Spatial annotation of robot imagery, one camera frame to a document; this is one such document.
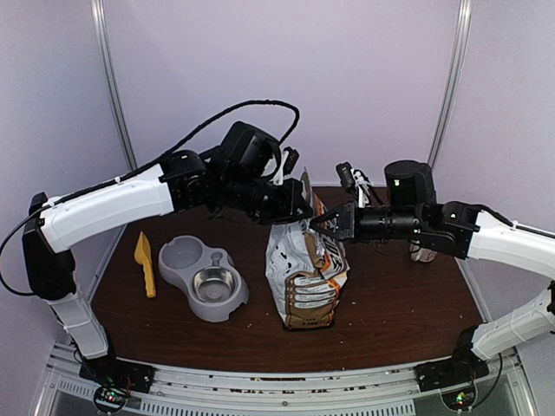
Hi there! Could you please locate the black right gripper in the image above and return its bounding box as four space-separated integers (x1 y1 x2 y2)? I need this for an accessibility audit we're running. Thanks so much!
310 201 424 244

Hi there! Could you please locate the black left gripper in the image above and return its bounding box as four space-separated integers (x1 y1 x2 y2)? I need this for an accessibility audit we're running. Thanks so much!
220 171 315 226

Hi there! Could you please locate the dog food bag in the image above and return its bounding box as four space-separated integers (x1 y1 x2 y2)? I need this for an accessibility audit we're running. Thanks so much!
264 166 351 331

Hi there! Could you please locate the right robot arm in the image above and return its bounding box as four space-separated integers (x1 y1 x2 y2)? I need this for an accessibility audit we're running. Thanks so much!
310 159 554 383

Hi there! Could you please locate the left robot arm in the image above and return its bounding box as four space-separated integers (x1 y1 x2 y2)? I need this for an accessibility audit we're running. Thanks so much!
22 121 313 385

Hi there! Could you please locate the grey double pet feeder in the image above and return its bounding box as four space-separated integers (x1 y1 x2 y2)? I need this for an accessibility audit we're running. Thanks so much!
158 236 250 322

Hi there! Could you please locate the patterned mug yellow inside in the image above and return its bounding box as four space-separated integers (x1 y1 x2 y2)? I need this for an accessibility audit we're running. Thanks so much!
409 243 437 263

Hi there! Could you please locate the steel bowl in feeder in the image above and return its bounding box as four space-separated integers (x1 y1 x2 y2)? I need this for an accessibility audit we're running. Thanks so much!
192 266 238 303

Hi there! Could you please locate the yellow plastic scoop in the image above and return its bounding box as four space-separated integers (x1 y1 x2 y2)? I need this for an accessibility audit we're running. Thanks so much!
134 231 156 299

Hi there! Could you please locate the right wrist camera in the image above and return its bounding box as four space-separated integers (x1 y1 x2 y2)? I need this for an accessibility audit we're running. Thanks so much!
336 162 382 208

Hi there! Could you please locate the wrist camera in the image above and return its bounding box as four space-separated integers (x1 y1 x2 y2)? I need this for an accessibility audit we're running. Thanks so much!
336 162 382 208
271 146 299 185

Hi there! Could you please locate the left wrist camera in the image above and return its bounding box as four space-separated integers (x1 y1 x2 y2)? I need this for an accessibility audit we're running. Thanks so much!
271 146 299 185

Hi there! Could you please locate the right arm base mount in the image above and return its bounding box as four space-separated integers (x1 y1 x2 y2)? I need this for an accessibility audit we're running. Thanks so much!
415 357 489 393

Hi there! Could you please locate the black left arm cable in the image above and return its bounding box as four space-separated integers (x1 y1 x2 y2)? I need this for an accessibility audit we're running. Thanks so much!
0 100 301 298

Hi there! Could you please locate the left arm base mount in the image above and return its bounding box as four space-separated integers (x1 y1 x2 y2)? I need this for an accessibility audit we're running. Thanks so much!
79 355 155 393

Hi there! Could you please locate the right aluminium frame post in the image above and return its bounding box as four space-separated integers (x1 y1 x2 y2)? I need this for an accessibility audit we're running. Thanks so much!
428 0 473 169

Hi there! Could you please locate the aluminium frame post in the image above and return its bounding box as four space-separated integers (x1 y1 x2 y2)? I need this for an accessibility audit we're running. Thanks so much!
90 0 138 171
428 0 473 169

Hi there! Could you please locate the left aluminium frame post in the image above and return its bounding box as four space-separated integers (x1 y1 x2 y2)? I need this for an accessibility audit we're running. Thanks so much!
90 0 138 171

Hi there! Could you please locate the front aluminium rail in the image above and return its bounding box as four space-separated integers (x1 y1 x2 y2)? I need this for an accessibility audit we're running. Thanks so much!
31 343 537 415

